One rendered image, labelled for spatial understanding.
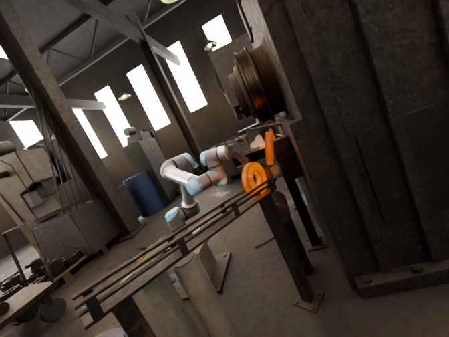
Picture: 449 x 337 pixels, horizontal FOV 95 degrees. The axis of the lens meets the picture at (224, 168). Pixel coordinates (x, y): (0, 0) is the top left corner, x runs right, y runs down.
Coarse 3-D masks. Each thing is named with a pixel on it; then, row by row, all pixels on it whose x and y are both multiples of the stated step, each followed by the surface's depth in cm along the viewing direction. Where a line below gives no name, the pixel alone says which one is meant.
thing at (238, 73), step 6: (234, 60) 122; (240, 72) 112; (240, 78) 114; (240, 84) 115; (246, 84) 111; (246, 90) 112; (246, 96) 116; (252, 102) 114; (252, 108) 120; (258, 114) 121
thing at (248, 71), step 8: (240, 56) 113; (248, 56) 110; (240, 64) 109; (248, 64) 108; (248, 72) 108; (248, 80) 108; (256, 80) 107; (248, 88) 108; (256, 88) 108; (256, 96) 110; (264, 96) 110; (256, 104) 112; (264, 104) 113; (264, 112) 117; (264, 120) 124
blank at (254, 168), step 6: (252, 162) 92; (246, 168) 90; (252, 168) 91; (258, 168) 94; (246, 174) 88; (252, 174) 90; (258, 174) 95; (264, 174) 97; (246, 180) 88; (252, 180) 90; (258, 180) 96; (264, 180) 96; (246, 186) 88; (252, 186) 89; (264, 192) 94
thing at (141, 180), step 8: (136, 176) 420; (144, 176) 430; (128, 184) 421; (136, 184) 421; (144, 184) 427; (152, 184) 441; (136, 192) 423; (144, 192) 426; (152, 192) 435; (136, 200) 429; (144, 200) 427; (152, 200) 433; (160, 200) 446; (144, 208) 430; (152, 208) 432; (160, 208) 441; (144, 216) 436
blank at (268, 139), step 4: (268, 132) 93; (272, 132) 92; (268, 136) 90; (272, 136) 90; (268, 140) 89; (272, 140) 89; (268, 144) 89; (272, 144) 88; (268, 148) 89; (272, 148) 88; (268, 152) 89; (272, 152) 89; (268, 156) 90; (272, 156) 90; (268, 160) 92; (272, 160) 91; (268, 164) 95; (272, 164) 96
